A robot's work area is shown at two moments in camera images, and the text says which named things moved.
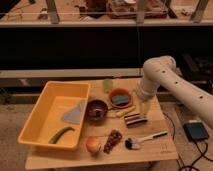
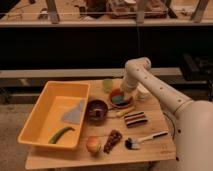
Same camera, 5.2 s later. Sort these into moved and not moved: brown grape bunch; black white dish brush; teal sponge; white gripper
Moved: white gripper
Not moved: teal sponge; black white dish brush; brown grape bunch
